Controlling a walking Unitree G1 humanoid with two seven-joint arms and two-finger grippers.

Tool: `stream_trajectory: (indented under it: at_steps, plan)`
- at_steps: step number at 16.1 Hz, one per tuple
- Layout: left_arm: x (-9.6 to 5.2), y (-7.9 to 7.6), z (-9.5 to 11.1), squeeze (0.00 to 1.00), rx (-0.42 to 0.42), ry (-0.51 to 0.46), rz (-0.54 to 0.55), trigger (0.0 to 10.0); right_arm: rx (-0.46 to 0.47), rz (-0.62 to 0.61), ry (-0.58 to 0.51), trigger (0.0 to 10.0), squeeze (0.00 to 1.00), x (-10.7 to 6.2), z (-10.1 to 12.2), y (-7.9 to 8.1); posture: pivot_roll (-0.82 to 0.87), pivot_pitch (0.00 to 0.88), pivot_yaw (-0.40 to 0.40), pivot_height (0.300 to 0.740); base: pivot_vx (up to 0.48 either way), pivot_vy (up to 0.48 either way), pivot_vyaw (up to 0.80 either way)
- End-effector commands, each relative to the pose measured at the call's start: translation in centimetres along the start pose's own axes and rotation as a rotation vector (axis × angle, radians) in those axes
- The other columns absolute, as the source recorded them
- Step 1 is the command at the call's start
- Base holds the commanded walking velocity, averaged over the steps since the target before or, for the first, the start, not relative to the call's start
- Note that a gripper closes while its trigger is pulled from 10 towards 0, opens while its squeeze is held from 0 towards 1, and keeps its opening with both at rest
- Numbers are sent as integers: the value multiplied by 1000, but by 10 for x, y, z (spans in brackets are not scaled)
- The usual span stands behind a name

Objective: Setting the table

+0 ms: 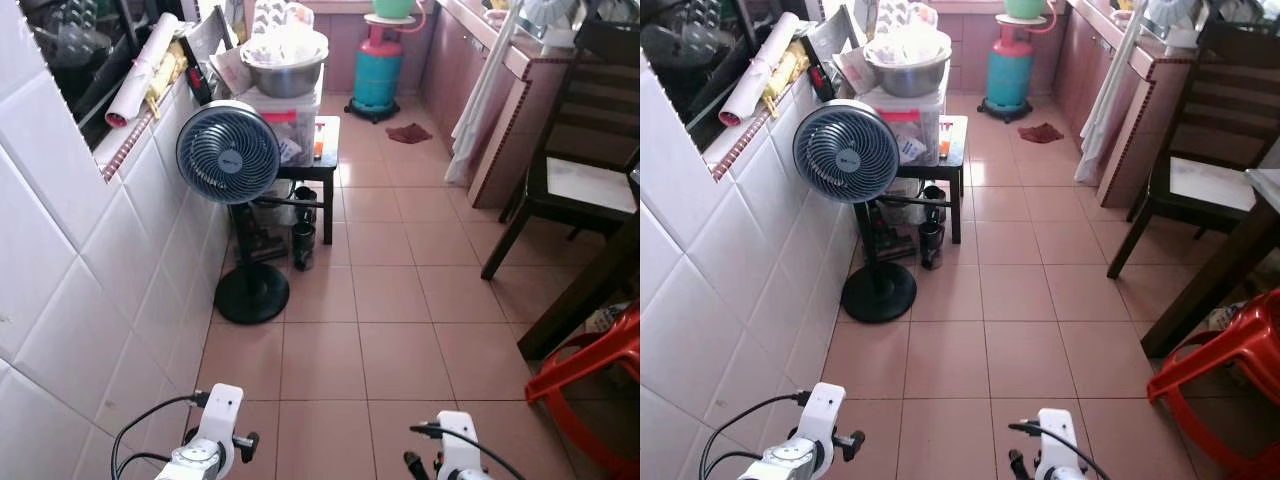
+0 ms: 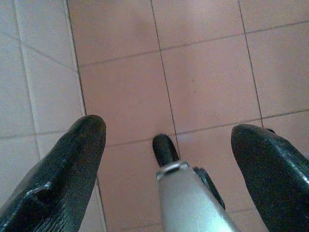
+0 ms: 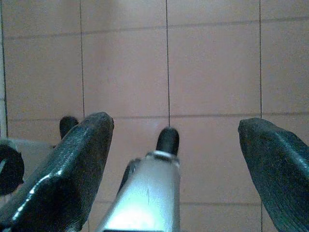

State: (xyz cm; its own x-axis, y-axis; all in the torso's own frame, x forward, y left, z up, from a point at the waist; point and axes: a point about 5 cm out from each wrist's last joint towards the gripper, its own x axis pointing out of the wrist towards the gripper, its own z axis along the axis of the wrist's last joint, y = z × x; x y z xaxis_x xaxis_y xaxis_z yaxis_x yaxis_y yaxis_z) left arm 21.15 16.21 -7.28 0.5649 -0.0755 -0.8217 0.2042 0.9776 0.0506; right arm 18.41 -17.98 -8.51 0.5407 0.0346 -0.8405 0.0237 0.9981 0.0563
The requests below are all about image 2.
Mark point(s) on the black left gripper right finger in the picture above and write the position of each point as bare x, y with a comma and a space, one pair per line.
272, 174

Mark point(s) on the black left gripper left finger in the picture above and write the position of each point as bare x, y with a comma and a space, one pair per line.
58, 183

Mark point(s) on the black robot foot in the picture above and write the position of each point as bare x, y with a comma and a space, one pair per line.
165, 151

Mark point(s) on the silver robot leg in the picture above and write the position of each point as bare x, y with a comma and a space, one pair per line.
186, 200

